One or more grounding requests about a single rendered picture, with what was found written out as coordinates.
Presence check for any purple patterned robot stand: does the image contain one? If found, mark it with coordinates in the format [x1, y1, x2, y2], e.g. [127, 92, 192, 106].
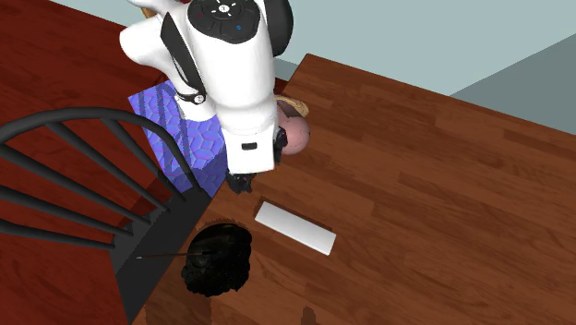
[127, 79, 229, 199]

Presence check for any white flat rectangular box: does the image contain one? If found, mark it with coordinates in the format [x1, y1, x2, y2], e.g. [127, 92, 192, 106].
[254, 200, 337, 257]

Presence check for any pink round ball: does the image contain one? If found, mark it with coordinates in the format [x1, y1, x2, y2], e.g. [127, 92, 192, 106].
[275, 100, 311, 156]

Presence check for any black feather duster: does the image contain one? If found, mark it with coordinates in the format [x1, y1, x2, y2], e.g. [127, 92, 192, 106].
[136, 222, 254, 298]

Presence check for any tan woven basket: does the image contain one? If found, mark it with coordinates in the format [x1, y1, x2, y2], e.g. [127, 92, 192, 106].
[273, 94, 310, 118]

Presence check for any dark grey spindle-back chair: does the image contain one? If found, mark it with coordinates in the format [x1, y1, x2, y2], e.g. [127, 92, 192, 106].
[0, 106, 213, 325]

